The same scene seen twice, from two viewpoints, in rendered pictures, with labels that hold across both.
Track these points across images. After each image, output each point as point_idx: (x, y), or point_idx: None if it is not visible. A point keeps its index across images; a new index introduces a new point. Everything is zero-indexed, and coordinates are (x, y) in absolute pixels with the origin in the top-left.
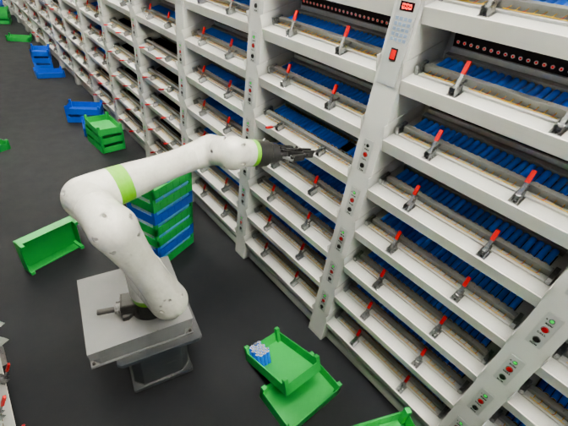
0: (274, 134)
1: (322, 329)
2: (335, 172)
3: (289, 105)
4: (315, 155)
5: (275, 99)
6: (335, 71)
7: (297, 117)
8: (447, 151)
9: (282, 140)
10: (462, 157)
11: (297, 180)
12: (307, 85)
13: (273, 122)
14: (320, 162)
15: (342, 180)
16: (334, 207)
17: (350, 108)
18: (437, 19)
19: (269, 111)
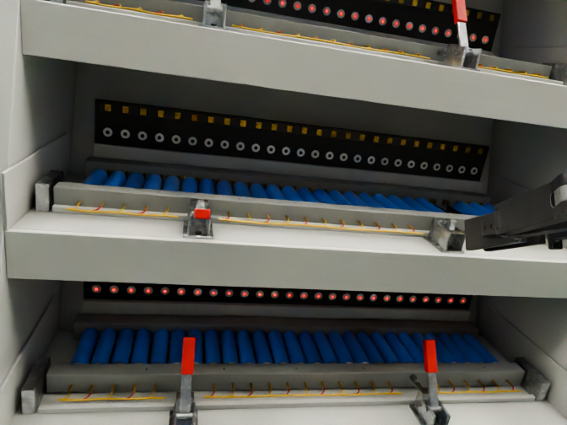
0: (181, 265)
1: None
2: (540, 277)
3: (115, 169)
4: (446, 253)
5: (53, 148)
6: (311, 22)
7: (211, 185)
8: None
9: (246, 271)
10: None
11: (330, 417)
12: (299, 34)
13: (128, 221)
14: (477, 270)
15: (566, 290)
16: (524, 412)
17: (500, 69)
18: None
19: (72, 185)
